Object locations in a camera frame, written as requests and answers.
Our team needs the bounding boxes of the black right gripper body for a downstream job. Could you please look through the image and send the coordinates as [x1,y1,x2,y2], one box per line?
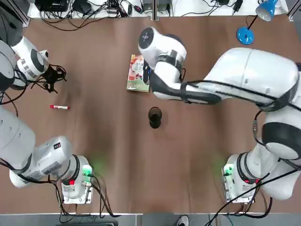
[143,60,151,86]

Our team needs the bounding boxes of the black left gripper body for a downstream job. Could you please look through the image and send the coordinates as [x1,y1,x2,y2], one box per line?
[43,65,63,84]

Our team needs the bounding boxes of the colourful juice recipe book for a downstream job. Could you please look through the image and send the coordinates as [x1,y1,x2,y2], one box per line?
[126,54,151,93]

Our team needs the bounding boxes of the red-capped whiteboard marker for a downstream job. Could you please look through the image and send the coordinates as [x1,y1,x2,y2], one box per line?
[49,104,71,111]

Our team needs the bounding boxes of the black mesh pen holder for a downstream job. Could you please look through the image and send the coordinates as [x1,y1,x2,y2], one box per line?
[148,106,163,129]

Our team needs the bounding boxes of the black electronics box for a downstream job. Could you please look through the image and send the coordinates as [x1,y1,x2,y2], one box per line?
[34,0,68,13]

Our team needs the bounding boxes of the blue desk lamp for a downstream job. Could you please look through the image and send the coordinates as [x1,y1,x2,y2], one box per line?
[236,0,276,46]

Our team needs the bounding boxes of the black power adapter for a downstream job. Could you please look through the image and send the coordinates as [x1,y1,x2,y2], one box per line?
[232,0,244,13]

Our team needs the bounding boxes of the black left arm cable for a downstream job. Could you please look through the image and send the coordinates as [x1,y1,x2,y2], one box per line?
[0,65,69,118]

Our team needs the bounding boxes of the black desk cable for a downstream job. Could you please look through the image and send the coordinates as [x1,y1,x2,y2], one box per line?
[43,17,95,32]

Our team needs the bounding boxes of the aluminium frame beam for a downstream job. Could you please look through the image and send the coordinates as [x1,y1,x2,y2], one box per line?
[0,0,32,27]

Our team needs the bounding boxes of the aluminium frame post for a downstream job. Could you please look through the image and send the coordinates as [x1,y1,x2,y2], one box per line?
[152,0,160,21]

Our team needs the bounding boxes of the cable hub with plugs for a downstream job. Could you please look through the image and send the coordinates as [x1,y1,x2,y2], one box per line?
[105,7,120,17]

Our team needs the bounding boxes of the black arm base cable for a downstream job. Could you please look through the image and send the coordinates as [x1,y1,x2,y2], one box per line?
[55,175,122,224]

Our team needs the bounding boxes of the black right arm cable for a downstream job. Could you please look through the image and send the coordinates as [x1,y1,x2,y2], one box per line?
[180,79,301,145]

